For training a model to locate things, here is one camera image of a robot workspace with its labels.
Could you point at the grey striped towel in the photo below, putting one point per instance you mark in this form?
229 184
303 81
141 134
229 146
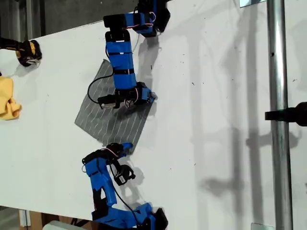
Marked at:
112 129

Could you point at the white box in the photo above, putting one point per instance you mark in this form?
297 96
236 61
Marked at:
57 225

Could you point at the brown cardboard box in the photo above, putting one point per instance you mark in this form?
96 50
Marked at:
36 219

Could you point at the black yellow power tool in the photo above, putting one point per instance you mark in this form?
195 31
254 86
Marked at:
26 51

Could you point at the yellow cloth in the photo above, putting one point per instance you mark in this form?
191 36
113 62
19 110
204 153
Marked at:
7 100

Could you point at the black clamp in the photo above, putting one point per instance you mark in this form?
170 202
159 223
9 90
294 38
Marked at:
287 115

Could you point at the black camera stalk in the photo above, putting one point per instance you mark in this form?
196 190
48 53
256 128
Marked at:
115 165
116 100

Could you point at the black camera box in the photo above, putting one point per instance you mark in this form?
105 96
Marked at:
106 104
122 178

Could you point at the steel post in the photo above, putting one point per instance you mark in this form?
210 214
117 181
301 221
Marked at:
279 72

